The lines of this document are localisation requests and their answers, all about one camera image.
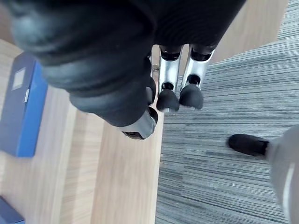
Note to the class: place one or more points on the blue folder with label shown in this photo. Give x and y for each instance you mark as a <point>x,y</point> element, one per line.
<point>23,116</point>

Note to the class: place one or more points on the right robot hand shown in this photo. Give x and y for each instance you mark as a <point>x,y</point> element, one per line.
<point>98,58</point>

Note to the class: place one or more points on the dark robot foot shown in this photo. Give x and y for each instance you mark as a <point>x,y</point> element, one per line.
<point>247,144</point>

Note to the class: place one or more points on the light wood panel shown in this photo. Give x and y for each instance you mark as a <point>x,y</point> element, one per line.
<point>252,28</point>

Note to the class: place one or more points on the light wood cabinet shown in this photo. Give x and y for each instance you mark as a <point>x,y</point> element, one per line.
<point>105,175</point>

